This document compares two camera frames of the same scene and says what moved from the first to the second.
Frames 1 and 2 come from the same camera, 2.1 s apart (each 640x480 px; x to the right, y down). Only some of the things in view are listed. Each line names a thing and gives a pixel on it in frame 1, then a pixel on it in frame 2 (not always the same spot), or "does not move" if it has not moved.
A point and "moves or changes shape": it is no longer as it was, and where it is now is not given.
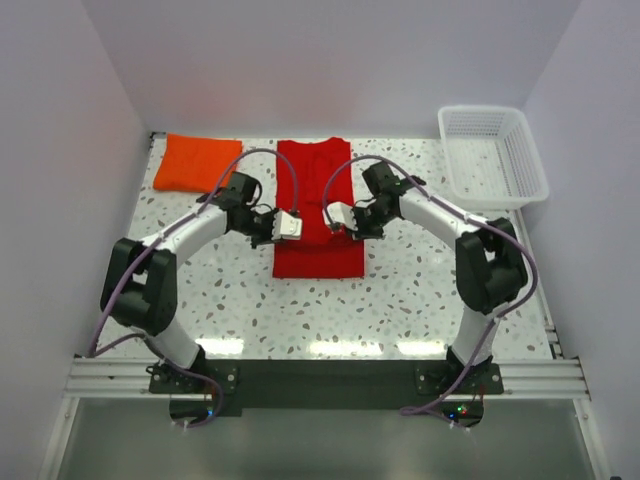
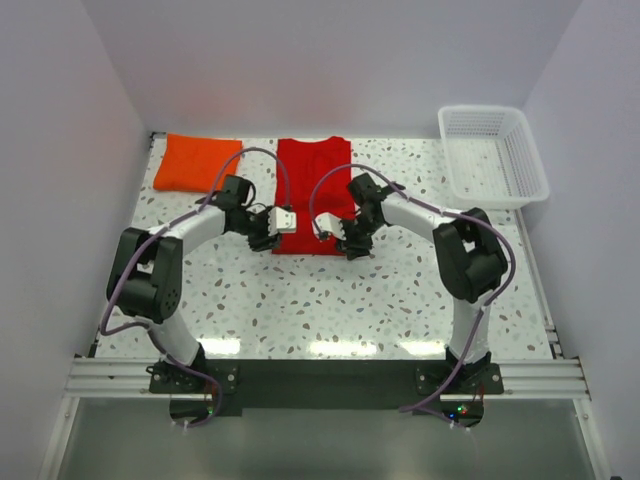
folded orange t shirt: [196, 164] does not move
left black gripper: [268, 237] does not move
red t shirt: [322, 251] moves or changes shape
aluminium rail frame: [543, 379] does not move
